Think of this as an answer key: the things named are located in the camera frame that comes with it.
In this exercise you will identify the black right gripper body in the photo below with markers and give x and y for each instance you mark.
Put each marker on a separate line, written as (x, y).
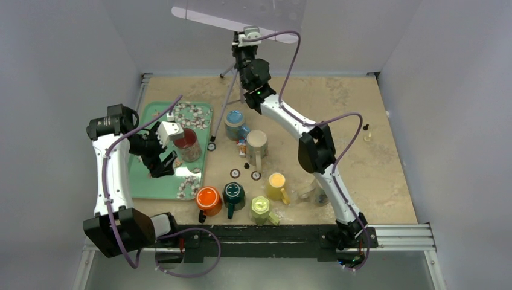
(244, 55)

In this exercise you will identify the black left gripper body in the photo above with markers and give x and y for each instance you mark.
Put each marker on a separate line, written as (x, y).
(149, 148)

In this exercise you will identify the pink ghost mug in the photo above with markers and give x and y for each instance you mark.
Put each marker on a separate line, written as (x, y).
(188, 146)

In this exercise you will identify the grey music stand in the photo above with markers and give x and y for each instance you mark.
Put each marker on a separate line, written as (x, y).
(277, 20)

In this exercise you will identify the orange mug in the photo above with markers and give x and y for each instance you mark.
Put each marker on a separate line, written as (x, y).
(209, 202)

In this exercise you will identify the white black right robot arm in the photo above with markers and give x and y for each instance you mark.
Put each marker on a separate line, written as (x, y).
(316, 149)

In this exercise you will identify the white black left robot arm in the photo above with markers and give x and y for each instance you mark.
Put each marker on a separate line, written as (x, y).
(117, 227)

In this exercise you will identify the blue mug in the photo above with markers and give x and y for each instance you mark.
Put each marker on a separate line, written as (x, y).
(235, 125)

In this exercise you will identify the teal seashell mug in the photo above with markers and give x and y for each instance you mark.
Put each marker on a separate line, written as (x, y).
(256, 148)

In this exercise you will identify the dark green mug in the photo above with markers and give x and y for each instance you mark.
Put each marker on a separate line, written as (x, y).
(234, 198)

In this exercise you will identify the light green hexagonal mug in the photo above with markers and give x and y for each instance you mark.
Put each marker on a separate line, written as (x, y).
(261, 211)

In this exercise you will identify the yellow mug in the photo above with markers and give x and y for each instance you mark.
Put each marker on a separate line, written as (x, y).
(276, 188)

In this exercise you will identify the cream coral mug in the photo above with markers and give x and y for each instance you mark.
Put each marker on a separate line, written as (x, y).
(313, 193)

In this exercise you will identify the ice cream cone toy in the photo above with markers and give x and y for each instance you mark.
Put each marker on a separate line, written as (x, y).
(241, 144)

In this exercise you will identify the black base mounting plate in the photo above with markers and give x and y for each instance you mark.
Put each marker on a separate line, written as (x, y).
(316, 241)

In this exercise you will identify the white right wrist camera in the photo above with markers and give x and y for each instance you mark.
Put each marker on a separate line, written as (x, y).
(250, 36)

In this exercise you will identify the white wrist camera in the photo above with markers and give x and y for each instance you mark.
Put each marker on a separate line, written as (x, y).
(169, 131)
(250, 36)

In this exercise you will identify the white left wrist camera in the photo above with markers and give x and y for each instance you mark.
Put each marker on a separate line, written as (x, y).
(169, 131)

